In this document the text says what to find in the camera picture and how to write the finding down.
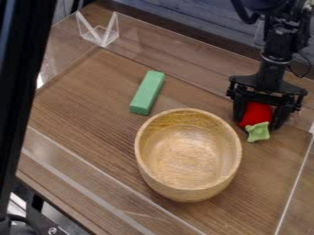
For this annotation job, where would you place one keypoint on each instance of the red plush fruit green stem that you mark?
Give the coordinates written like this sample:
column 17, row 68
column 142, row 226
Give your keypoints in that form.
column 256, row 121

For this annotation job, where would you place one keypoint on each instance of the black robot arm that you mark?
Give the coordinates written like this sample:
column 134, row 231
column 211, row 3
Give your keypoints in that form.
column 287, row 34

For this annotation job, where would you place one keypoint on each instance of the black foreground post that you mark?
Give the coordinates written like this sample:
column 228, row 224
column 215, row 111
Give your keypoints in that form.
column 26, row 23

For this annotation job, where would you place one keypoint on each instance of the clear acrylic corner bracket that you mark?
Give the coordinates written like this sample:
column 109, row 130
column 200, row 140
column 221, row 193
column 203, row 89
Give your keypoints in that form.
column 98, row 35

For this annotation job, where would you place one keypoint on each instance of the clear acrylic front wall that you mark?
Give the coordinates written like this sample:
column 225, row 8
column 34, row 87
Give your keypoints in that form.
column 105, row 205

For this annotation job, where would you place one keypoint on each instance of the green rectangular block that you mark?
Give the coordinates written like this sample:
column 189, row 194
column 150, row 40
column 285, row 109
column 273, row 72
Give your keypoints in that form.
column 146, row 93

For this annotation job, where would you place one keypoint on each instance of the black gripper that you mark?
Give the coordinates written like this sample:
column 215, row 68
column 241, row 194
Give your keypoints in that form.
column 248, row 89

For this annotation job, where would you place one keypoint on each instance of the wooden bowl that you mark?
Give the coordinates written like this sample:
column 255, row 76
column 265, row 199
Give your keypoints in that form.
column 189, row 154

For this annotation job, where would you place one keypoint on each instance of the black table leg frame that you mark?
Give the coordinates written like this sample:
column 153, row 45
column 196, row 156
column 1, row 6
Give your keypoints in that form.
column 26, row 221

